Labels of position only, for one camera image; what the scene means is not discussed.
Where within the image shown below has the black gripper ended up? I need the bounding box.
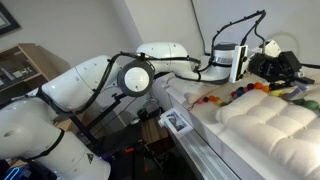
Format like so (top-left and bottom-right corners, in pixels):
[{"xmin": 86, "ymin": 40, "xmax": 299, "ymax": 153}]
[{"xmin": 247, "ymin": 50, "xmax": 316, "ymax": 92}]

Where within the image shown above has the multicolour felt ball garland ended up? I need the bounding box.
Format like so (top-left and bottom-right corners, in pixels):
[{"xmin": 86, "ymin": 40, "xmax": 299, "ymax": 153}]
[{"xmin": 187, "ymin": 81, "xmax": 320, "ymax": 111}]

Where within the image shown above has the large white tufted cushion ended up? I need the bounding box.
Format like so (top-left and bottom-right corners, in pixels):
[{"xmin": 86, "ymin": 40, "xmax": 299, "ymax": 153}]
[{"xmin": 214, "ymin": 66, "xmax": 320, "ymax": 180}]

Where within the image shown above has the small cream cushion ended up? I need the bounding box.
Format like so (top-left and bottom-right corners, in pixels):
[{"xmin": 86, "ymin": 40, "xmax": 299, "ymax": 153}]
[{"xmin": 165, "ymin": 71, "xmax": 235, "ymax": 105}]

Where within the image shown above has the white framed photo card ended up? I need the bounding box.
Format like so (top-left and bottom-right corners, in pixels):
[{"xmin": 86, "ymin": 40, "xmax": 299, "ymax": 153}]
[{"xmin": 158, "ymin": 107, "xmax": 195, "ymax": 136}]

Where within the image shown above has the brown wooden stool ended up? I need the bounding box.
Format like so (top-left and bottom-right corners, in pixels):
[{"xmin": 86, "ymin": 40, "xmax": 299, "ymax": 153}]
[{"xmin": 139, "ymin": 116, "xmax": 175, "ymax": 158}]

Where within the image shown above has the tan cardboard box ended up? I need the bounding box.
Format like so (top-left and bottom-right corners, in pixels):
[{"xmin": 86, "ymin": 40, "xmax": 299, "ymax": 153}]
[{"xmin": 54, "ymin": 111, "xmax": 90, "ymax": 134}]

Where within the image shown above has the blue lit controller box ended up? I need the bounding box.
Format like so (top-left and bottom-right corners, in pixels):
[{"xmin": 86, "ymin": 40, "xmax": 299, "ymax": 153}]
[{"xmin": 0, "ymin": 164, "xmax": 33, "ymax": 180}]

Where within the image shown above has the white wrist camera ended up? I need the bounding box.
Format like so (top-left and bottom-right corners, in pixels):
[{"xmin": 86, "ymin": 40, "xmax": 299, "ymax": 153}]
[{"xmin": 256, "ymin": 39, "xmax": 282, "ymax": 58}]

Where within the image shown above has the white wrist camera mount plate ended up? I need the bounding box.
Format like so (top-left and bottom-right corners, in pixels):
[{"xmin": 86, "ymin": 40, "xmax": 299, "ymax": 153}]
[{"xmin": 228, "ymin": 44, "xmax": 250, "ymax": 84}]

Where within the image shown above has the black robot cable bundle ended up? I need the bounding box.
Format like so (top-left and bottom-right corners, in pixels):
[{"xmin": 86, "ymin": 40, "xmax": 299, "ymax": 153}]
[{"xmin": 75, "ymin": 9, "xmax": 268, "ymax": 115}]

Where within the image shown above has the black articulated camera stand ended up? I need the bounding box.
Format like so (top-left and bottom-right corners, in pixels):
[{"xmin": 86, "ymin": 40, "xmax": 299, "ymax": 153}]
[{"xmin": 68, "ymin": 71, "xmax": 162, "ymax": 148}]

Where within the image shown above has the wooden wall shelf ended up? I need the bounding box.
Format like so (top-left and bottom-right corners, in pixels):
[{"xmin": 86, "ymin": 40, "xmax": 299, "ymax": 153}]
[{"xmin": 0, "ymin": 42, "xmax": 65, "ymax": 98}]

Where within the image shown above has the dark picture frame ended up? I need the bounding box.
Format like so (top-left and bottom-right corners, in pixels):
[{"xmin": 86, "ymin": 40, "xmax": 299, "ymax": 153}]
[{"xmin": 0, "ymin": 1, "xmax": 22, "ymax": 37}]

